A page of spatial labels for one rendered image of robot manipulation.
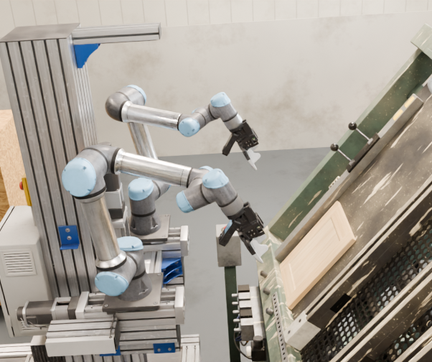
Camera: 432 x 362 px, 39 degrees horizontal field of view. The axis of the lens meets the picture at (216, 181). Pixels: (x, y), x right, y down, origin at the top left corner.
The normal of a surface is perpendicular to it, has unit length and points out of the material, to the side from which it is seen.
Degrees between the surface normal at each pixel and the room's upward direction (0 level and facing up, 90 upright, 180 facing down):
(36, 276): 90
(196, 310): 0
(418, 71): 90
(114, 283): 98
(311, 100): 90
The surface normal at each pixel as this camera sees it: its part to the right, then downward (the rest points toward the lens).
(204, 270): -0.06, -0.90
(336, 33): 0.01, 0.44
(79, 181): -0.25, 0.32
